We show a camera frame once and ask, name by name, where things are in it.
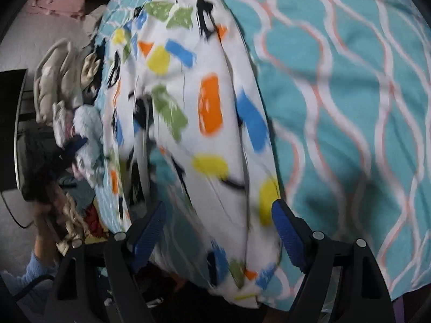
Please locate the pink cloth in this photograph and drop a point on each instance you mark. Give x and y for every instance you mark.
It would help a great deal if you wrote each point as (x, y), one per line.
(57, 3)

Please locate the person's left hand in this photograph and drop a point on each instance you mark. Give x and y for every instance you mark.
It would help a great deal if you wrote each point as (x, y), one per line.
(43, 225)

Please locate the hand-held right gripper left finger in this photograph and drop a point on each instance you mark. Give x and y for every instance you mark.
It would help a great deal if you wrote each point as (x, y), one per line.
(148, 237)

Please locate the white garment with colourful patches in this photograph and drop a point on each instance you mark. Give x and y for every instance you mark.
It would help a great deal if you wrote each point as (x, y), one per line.
(202, 74)

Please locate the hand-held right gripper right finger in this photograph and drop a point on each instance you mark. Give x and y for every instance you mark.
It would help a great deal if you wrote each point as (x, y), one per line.
(286, 239)

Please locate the pile of mixed clothes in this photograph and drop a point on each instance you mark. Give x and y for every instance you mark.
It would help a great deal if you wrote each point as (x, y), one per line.
(60, 84)

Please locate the teal patterned bedspread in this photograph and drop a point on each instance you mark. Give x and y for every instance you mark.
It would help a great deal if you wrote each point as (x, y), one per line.
(336, 107)

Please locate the black panel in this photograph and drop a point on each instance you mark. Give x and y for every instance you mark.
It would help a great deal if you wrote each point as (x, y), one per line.
(10, 124)

